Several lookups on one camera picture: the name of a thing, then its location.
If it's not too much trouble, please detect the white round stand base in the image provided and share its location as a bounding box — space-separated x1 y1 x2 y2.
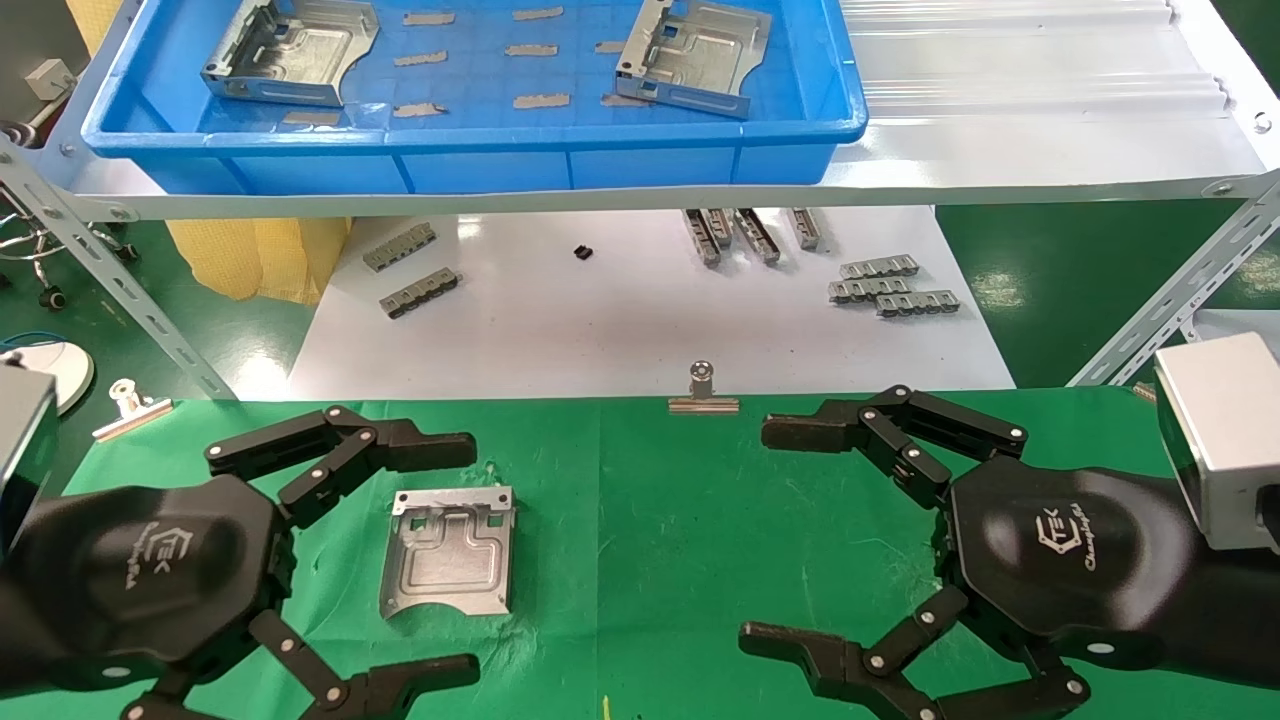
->
0 340 95 417

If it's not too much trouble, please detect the perforated white shelf brace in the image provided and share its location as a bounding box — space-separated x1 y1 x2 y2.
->
0 140 237 401
1065 170 1280 389

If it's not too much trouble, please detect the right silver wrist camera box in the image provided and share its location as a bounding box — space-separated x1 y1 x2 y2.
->
1155 332 1280 553

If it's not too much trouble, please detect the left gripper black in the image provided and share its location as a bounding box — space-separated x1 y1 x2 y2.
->
15 476 482 720

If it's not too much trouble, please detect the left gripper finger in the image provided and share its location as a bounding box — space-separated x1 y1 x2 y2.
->
205 405 479 529

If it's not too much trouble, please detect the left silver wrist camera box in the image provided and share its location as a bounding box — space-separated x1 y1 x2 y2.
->
0 358 58 561

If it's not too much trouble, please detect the silver binder clip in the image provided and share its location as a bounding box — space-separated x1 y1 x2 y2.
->
668 360 741 415
92 378 174 443

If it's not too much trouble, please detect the white socket box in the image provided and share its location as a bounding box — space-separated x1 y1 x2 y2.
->
25 58 77 101

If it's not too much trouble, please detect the white floor sheet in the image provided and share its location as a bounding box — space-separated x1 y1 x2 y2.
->
288 205 1017 401

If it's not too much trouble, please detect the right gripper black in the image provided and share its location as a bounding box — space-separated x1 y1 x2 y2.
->
738 384 1201 720

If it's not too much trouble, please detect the stamped metal bracket plate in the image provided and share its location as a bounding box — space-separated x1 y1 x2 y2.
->
200 0 381 108
614 0 773 119
378 486 516 618

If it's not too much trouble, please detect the blue plastic tray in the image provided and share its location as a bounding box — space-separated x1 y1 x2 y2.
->
80 0 869 197

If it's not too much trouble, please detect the yellow mesh bag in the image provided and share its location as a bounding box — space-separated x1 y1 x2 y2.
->
165 216 351 305

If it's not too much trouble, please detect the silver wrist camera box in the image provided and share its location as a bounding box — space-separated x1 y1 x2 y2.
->
1155 332 1280 553
0 358 58 561

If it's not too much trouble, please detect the chrome chair base with casters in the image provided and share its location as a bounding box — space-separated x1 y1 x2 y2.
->
0 185 141 311

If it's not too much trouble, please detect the green table cloth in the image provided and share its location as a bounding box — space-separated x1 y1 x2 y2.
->
0 388 1280 720

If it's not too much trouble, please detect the white metal shelf board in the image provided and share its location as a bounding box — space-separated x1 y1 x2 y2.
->
0 0 1280 223

